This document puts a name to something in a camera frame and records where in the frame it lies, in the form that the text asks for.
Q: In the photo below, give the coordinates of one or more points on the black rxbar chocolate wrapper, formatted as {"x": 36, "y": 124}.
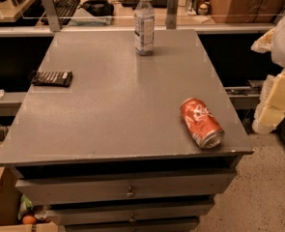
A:
{"x": 56, "y": 79}

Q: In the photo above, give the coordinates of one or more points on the red coke can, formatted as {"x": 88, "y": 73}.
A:
{"x": 202, "y": 125}

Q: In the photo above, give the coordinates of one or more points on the grey drawer cabinet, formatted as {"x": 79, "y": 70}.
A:
{"x": 121, "y": 113}

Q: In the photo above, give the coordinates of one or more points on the clear plastic water bottle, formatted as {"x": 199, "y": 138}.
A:
{"x": 144, "y": 25}

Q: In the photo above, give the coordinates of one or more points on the middle grey drawer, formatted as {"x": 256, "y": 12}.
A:
{"x": 131, "y": 212}

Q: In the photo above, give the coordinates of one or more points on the grey drawer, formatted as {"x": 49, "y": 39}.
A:
{"x": 131, "y": 212}
{"x": 179, "y": 224}
{"x": 145, "y": 185}

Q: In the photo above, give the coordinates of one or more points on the black headphones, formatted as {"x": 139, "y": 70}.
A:
{"x": 98, "y": 7}

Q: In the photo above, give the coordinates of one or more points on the small jar on desk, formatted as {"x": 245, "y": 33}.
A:
{"x": 203, "y": 9}

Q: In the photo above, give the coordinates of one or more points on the bottom grey drawer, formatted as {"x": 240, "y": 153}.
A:
{"x": 179, "y": 224}

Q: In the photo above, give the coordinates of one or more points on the black computer keyboard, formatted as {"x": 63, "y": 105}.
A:
{"x": 65, "y": 10}

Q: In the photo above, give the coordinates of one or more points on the cardboard box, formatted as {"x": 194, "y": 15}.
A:
{"x": 246, "y": 11}

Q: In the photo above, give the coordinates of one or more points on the top grey drawer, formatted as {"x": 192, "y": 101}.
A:
{"x": 145, "y": 185}

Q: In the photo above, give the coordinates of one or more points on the green snack bag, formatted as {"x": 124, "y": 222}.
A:
{"x": 25, "y": 207}

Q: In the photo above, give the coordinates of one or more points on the orange fruit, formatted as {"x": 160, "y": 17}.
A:
{"x": 29, "y": 219}

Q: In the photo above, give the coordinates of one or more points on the right metal bracket post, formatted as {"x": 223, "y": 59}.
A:
{"x": 171, "y": 17}

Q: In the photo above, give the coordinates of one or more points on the metal bracket post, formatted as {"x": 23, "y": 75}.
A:
{"x": 51, "y": 15}
{"x": 171, "y": 17}

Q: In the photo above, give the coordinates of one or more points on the left metal bracket post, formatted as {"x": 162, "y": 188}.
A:
{"x": 51, "y": 15}

